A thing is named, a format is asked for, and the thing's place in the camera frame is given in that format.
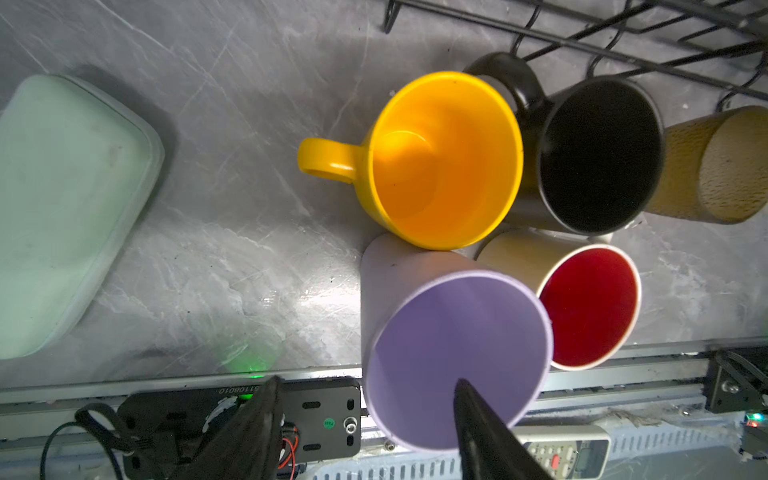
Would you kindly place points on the amber glass cup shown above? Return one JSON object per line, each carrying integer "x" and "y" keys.
{"x": 715, "y": 168}

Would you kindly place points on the pale green case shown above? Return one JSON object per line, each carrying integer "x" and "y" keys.
{"x": 77, "y": 167}

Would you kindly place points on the black mug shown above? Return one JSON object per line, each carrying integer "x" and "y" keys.
{"x": 593, "y": 152}

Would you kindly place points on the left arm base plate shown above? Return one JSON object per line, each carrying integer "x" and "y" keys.
{"x": 321, "y": 417}

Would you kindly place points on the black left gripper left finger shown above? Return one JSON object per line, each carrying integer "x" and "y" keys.
{"x": 249, "y": 445}

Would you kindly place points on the red inside white mug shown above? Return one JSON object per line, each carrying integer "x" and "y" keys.
{"x": 591, "y": 291}

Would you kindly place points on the black wire dish rack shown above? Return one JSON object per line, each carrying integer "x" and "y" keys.
{"x": 720, "y": 45}

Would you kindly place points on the white remote control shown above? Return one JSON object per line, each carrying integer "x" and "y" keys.
{"x": 567, "y": 452}

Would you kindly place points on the yellow mug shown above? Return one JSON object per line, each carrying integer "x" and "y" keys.
{"x": 440, "y": 167}

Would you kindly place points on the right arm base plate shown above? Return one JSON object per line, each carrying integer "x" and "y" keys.
{"x": 736, "y": 381}

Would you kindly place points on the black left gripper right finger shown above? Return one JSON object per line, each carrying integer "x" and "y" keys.
{"x": 487, "y": 447}

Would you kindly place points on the lilac cup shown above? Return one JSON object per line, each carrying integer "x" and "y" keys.
{"x": 432, "y": 318}

